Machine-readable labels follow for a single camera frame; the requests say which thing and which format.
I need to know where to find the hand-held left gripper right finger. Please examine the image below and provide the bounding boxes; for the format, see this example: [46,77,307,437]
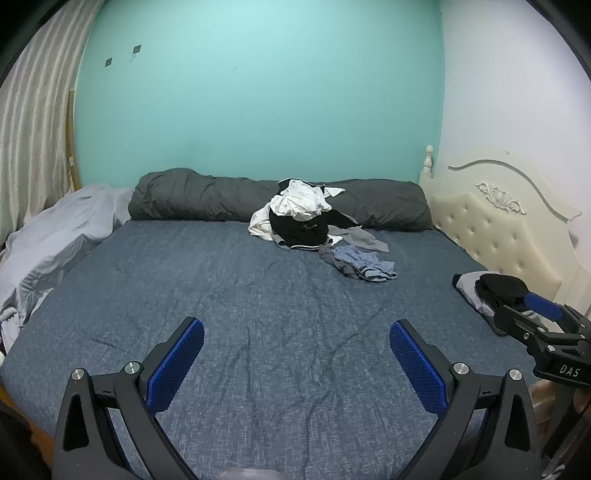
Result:
[389,320,541,480]

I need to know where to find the bed with blue sheet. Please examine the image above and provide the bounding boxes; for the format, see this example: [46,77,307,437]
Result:
[0,217,555,480]

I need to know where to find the person's right hand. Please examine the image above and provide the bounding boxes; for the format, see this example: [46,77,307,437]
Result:
[530,383,557,423]

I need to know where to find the white polo shirt black trim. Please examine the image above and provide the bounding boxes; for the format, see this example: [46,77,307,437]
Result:
[270,179,346,220]

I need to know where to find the blue checked shorts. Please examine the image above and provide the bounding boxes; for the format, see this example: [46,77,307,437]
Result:
[330,244,398,282]

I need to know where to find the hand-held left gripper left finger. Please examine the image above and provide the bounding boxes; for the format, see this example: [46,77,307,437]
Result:
[52,316,205,480]

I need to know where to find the cream shirt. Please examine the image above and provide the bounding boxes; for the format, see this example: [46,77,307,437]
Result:
[249,208,283,243]

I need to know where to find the dark grey duvet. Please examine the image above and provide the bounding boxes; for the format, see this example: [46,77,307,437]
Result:
[128,167,435,232]

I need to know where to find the cream tufted headboard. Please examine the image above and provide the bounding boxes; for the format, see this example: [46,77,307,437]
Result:
[419,145,591,319]

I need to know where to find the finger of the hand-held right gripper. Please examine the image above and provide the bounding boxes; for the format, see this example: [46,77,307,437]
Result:
[524,292,591,333]
[494,305,561,344]

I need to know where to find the striped curtain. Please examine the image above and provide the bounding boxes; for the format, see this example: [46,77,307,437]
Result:
[0,0,107,245]

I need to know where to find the wooden strip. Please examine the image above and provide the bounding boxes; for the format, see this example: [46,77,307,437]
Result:
[68,90,82,191]

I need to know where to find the folded grey garment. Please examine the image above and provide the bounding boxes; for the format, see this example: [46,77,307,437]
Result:
[452,271,509,335]

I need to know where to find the light grey blanket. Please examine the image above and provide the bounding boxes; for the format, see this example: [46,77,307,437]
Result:
[0,185,134,352]

